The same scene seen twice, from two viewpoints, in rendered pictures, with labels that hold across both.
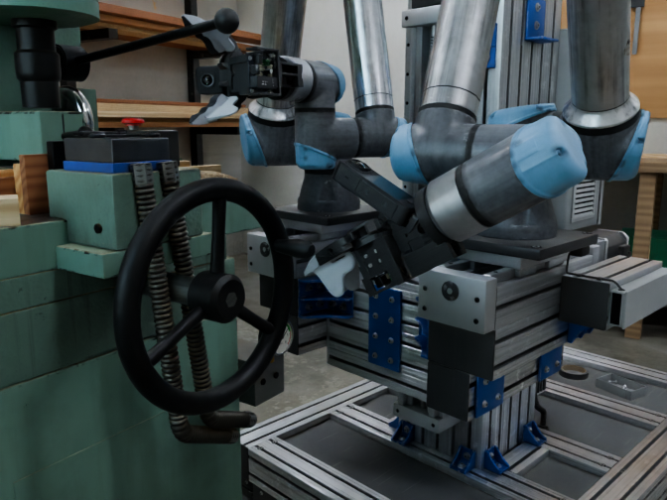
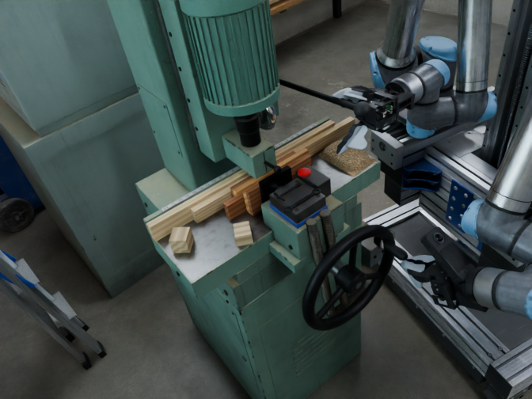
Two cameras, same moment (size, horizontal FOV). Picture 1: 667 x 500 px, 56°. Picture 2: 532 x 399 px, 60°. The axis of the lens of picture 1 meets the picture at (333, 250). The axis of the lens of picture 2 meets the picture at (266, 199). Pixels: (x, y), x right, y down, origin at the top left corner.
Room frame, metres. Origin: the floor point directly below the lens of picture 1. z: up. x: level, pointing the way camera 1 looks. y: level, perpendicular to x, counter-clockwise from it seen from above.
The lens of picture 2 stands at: (0.07, 0.01, 1.67)
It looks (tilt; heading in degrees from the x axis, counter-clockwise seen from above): 41 degrees down; 25
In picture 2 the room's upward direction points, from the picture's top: 10 degrees counter-clockwise
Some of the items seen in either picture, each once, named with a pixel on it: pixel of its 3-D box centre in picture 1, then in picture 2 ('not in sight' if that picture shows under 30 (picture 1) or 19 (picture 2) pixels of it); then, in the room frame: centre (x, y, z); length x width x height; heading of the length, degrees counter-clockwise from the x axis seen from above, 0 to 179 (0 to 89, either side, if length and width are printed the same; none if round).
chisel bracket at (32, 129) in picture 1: (38, 141); (249, 153); (0.94, 0.44, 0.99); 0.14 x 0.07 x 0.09; 56
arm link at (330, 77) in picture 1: (315, 84); (425, 81); (1.17, 0.03, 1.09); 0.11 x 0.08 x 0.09; 146
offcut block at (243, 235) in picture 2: (0, 210); (243, 233); (0.73, 0.39, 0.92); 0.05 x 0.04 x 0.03; 27
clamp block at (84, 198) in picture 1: (127, 203); (302, 217); (0.81, 0.27, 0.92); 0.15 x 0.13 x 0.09; 146
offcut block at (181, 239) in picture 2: not in sight; (181, 240); (0.68, 0.53, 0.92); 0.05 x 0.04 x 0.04; 13
